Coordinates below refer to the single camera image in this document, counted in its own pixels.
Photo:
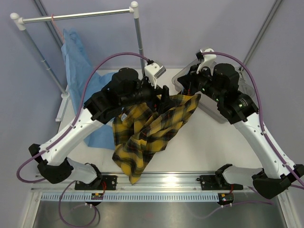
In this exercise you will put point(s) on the aluminium frame post left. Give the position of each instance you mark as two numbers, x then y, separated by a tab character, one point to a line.
51	28

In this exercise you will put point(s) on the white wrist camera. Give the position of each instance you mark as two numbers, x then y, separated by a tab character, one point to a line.
206	57
153	71

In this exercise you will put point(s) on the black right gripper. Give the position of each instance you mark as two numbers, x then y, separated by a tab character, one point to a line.
189	81

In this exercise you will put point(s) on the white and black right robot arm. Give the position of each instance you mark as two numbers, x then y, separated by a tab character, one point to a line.
220	84

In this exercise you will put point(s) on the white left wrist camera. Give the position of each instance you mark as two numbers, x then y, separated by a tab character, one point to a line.
153	71

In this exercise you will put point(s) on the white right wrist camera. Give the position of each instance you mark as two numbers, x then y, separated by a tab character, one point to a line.
206	57

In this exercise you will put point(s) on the aluminium frame post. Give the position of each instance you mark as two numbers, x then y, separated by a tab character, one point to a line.
51	28
263	29

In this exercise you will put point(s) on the perforated white cable duct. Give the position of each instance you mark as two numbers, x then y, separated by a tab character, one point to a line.
130	197

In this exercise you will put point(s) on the light blue shirt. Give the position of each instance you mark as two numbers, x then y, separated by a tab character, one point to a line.
78	69

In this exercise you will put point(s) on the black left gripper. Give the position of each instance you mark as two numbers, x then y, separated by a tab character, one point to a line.
155	103

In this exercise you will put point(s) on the aluminium mounting rail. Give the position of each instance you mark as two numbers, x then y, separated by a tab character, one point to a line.
154	182

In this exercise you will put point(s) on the yellow plaid shirt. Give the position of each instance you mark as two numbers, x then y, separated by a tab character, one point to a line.
139	133

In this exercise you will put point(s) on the pink wire hanger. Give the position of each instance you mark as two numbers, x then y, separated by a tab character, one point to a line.
57	29

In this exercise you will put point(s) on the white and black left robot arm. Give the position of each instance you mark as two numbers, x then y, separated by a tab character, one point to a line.
125	89

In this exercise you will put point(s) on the white and metal clothes rack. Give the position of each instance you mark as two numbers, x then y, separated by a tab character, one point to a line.
21	22

